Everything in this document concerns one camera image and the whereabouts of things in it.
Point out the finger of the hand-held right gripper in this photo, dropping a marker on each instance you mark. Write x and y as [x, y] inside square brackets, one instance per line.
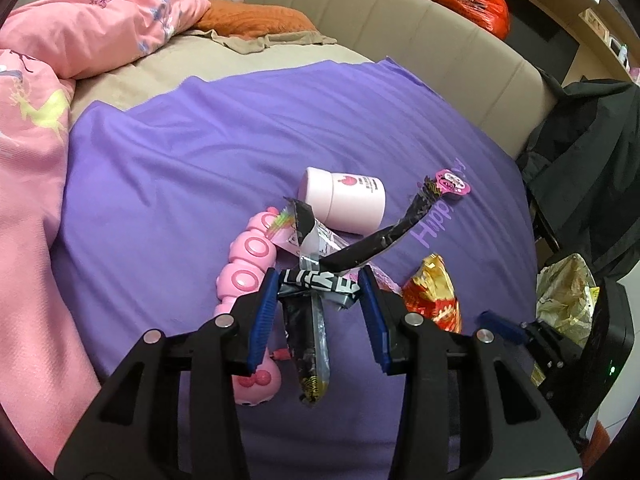
[502, 327]

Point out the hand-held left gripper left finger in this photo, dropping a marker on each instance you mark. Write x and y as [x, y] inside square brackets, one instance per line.
[262, 320]

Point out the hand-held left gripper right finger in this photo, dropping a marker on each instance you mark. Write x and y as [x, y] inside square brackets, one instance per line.
[374, 320]

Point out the black silver snack wrapper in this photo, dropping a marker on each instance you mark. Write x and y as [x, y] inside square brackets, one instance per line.
[305, 340]

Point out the pale yellow plastic bag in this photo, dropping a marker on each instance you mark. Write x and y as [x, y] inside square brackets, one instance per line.
[565, 295]

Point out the long black pink-tipped wrapper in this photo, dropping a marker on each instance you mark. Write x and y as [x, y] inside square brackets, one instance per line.
[395, 225]

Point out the red gold snack packet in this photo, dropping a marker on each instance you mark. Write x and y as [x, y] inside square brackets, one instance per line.
[432, 295]

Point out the pink caterpillar toy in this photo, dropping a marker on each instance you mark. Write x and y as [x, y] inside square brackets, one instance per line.
[247, 252]

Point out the pink cylindrical bottle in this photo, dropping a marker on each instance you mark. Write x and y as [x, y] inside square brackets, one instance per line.
[345, 200]

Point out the purple bed sheet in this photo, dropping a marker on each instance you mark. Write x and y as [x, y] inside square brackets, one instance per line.
[175, 160]

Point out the black jacket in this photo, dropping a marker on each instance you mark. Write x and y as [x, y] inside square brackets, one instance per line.
[590, 160]

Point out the beige bed sheet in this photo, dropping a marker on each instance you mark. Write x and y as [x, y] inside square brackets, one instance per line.
[150, 75]

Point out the beige crumpled cloth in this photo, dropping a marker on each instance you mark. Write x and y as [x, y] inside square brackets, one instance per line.
[250, 45]

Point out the beige padded headboard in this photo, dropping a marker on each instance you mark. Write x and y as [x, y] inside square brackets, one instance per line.
[425, 35]

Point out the orange pillow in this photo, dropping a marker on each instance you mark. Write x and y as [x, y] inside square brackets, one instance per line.
[250, 15]

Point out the wooden shelf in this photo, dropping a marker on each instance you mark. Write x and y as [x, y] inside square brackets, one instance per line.
[610, 35]

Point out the large red plastic bag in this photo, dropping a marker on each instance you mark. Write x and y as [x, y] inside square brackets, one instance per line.
[470, 0]

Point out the pink printed duvet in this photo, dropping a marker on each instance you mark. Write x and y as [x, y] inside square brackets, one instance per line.
[75, 35]

